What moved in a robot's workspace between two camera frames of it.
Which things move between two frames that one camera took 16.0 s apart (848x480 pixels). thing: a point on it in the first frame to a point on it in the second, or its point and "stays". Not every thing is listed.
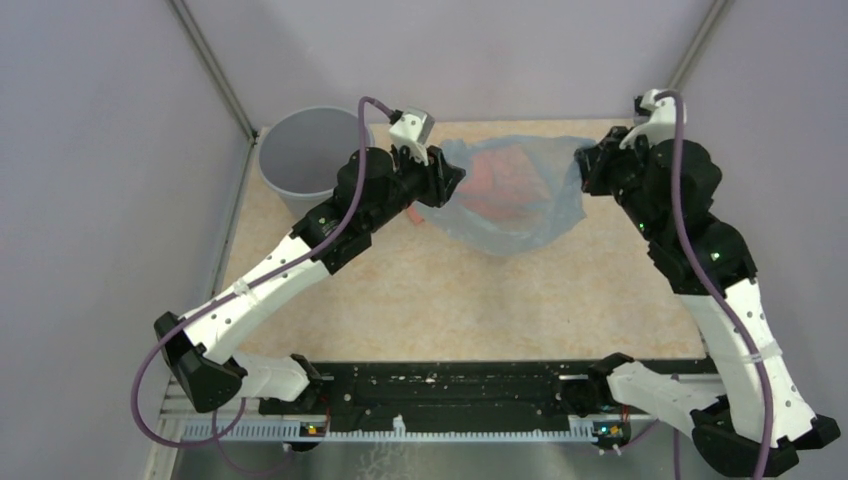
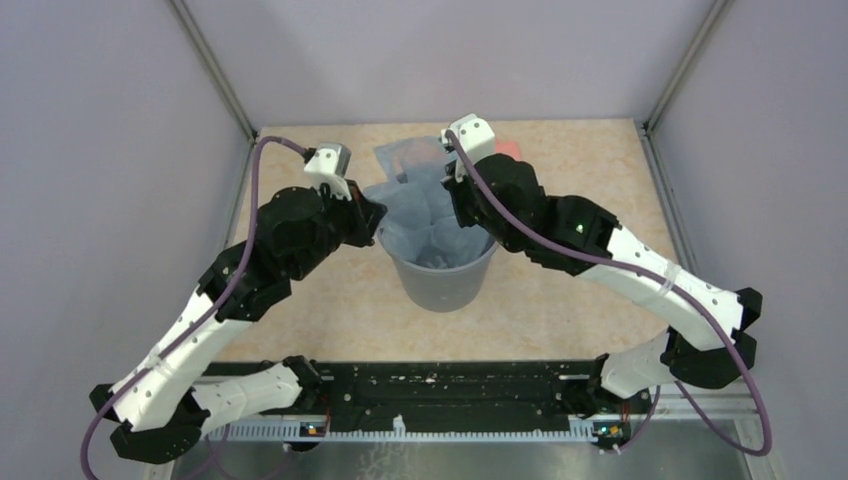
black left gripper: [440, 177] to [364, 213]
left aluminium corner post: [214, 69] stays
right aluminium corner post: [713, 20] stays
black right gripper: [595, 160] to [458, 190]
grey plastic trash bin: [303, 150] to [442, 290]
